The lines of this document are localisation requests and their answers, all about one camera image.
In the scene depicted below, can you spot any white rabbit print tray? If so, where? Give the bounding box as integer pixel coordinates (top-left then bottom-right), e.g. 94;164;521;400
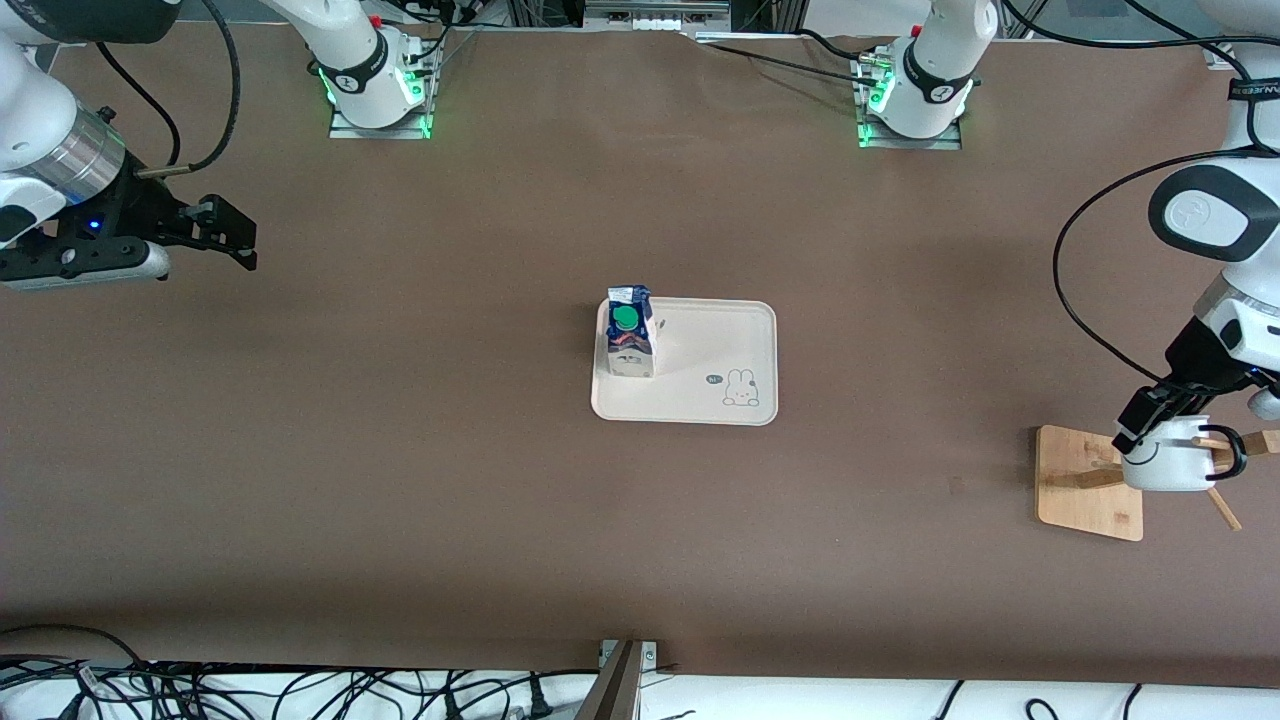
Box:
590;297;779;427

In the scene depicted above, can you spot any aluminium profile post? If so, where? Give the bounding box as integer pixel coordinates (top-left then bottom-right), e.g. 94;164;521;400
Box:
575;640;646;720

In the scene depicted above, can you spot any long black table cable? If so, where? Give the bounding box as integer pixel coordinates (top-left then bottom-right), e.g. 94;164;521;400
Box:
690;30;886;91

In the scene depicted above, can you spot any wooden cup stand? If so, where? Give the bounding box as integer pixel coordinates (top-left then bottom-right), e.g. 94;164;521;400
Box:
1035;425;1280;542

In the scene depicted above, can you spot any blue white milk carton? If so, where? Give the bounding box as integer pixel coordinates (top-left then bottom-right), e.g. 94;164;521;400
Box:
603;285;658;380

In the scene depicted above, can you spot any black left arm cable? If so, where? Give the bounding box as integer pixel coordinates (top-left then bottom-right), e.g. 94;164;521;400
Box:
1000;0;1280;386

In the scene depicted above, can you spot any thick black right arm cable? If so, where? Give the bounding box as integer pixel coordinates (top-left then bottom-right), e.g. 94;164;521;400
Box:
135;0;242;181

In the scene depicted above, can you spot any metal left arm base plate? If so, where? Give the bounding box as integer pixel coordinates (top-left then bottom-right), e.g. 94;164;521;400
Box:
853;45;964;151

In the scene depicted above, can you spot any white smiley face cup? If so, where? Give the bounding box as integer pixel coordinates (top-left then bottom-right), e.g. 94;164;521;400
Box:
1120;415;1248;493

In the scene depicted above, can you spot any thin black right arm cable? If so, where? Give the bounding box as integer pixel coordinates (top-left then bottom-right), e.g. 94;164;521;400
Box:
95;42;183;166

